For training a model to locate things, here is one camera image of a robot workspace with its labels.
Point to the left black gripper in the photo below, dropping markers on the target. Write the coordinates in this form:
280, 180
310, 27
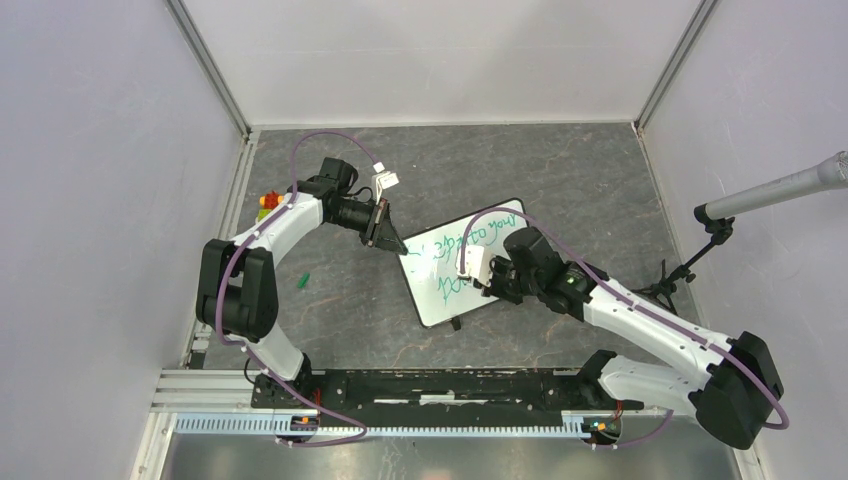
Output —
380, 230

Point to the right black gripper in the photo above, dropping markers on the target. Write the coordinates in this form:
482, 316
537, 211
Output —
496, 263

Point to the small whiteboard with stand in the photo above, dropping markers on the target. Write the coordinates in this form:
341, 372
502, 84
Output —
430, 266

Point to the green marker cap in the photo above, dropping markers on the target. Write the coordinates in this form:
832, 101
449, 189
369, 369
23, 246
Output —
303, 281

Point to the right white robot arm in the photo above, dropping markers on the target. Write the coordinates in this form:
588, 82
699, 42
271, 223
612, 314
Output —
729, 385

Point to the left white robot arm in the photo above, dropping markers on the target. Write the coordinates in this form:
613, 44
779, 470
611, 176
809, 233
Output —
237, 292

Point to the black microphone stand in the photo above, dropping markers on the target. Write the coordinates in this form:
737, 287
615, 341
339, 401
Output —
661, 291

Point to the grey microphone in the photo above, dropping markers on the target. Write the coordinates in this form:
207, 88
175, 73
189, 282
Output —
831, 174

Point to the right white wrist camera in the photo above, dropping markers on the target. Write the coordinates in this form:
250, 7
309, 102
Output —
474, 263

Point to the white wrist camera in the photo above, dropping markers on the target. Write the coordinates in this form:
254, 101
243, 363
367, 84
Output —
382, 180
474, 263

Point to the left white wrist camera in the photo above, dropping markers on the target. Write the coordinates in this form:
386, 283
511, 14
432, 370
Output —
382, 180

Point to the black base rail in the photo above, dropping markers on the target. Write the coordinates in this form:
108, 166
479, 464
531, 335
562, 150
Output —
374, 398

